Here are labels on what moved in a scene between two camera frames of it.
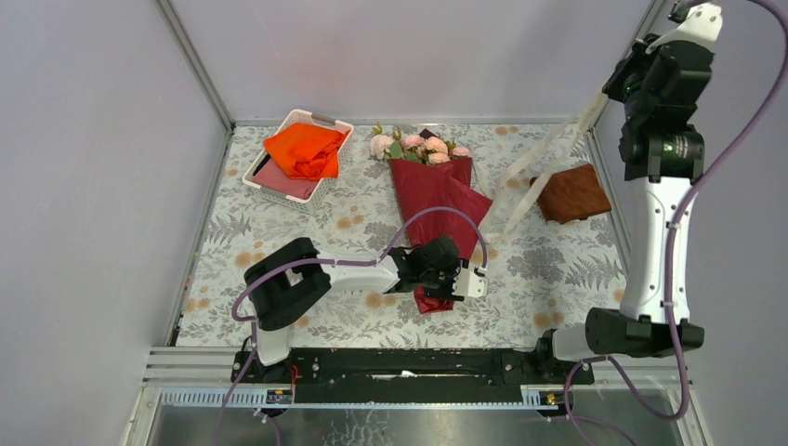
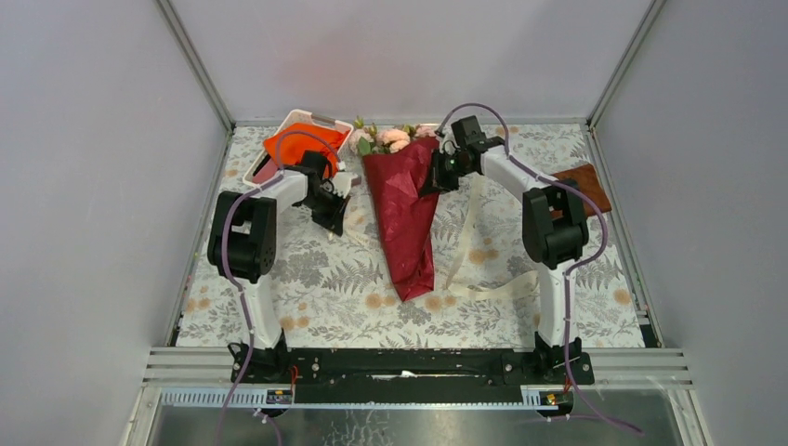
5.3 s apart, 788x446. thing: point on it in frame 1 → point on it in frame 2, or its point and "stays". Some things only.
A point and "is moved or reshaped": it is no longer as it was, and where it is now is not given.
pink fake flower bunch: (413, 148) is moved or reshaped
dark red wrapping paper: (436, 200) is moved or reshaped
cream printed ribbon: (598, 103) → (491, 289)
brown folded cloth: (572, 195) stays
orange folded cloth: (307, 151) stays
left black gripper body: (439, 284) → (325, 206)
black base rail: (410, 376) stays
